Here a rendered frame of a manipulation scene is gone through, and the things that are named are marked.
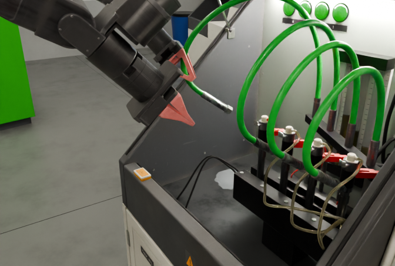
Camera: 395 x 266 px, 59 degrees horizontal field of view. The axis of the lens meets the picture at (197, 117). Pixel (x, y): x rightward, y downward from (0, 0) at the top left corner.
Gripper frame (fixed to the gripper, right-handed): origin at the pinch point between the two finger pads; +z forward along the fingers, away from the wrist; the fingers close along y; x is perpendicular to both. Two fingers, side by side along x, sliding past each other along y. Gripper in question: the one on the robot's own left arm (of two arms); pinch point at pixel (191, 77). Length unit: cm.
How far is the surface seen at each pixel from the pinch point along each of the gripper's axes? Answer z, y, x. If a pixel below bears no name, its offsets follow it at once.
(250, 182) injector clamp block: 29.9, 0.4, 7.2
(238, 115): 12.2, -17.4, -4.0
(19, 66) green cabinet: -128, 247, 150
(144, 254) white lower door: 29, 8, 48
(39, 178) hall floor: -26, 163, 161
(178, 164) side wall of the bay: 17.8, 25.1, 26.0
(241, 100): 10.4, -17.8, -6.3
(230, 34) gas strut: -2.1, 28.8, -14.9
